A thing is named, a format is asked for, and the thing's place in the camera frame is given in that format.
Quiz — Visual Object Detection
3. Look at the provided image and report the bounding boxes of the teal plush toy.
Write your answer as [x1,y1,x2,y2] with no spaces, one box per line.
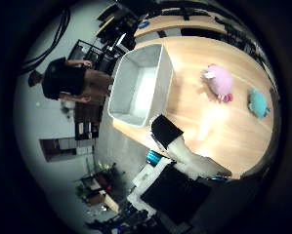
[247,88,271,119]

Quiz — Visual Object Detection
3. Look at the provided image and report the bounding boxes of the white rectangular container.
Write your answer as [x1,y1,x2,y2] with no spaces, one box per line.
[107,43,175,129]

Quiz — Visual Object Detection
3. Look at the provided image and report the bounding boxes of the cardboard box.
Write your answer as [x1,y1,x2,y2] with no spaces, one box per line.
[86,189,120,213]

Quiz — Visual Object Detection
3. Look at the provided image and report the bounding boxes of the dark wooden bookshelf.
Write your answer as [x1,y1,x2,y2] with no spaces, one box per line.
[73,102,104,141]

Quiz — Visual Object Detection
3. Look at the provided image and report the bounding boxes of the pink plush toy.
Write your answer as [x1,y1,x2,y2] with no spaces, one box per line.
[201,63,234,103]

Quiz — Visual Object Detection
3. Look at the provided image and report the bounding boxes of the person in black shirt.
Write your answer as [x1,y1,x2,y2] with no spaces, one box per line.
[27,57,114,105]

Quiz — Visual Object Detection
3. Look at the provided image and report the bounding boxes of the black metal cart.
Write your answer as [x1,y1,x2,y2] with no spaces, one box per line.
[67,39,127,73]

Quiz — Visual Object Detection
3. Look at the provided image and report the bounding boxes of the wall opening with shelves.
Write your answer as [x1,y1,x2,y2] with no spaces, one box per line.
[38,136,95,163]

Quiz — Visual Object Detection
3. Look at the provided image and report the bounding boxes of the black hanging cables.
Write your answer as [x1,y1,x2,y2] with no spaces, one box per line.
[21,7,71,75]

